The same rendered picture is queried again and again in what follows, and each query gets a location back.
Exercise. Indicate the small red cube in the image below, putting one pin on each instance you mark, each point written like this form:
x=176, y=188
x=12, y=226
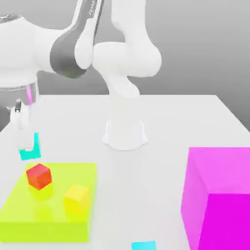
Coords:
x=39, y=176

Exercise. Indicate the small yellow cube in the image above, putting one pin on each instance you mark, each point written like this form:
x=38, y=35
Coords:
x=77, y=198

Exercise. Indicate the large lime yellow box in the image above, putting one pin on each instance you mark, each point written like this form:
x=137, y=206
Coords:
x=58, y=226

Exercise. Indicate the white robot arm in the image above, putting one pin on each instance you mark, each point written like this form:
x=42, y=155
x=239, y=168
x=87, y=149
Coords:
x=125, y=58

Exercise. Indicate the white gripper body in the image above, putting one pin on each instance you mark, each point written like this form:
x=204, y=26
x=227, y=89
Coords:
x=23, y=134

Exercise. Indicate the large magenta box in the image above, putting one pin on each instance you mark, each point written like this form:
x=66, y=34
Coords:
x=220, y=199

